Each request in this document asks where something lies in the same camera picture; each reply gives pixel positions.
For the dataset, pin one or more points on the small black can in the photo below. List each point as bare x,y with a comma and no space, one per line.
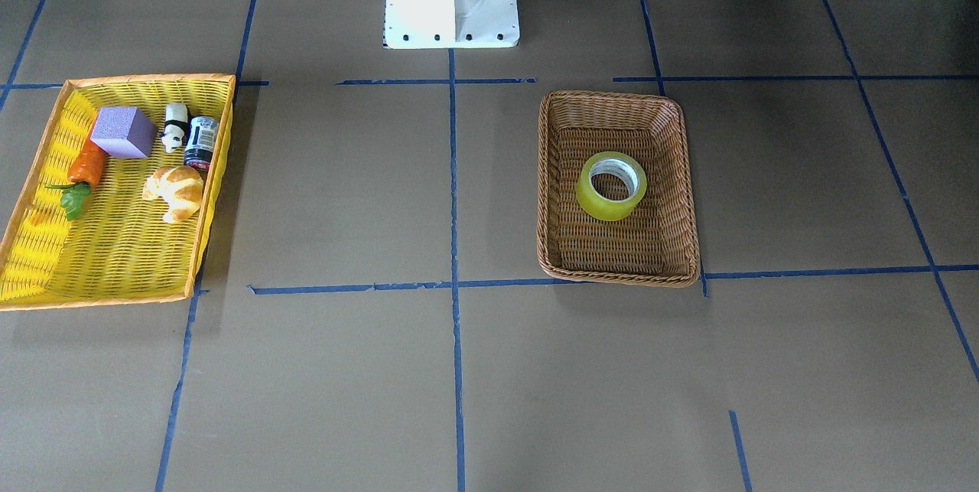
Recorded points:
201,143

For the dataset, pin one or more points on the yellow tape roll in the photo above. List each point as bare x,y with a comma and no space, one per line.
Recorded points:
624,169

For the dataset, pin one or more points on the purple foam cube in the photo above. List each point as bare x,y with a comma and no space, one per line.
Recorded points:
124,132

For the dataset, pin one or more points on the brown wicker basket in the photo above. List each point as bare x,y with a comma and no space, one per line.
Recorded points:
657,245

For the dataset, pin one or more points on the toy croissant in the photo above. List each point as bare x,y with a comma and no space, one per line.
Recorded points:
180,187

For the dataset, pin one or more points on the orange toy carrot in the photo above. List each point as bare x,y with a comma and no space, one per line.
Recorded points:
83,177

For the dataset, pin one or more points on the yellow plastic basket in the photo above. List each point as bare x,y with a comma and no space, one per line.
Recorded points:
119,251

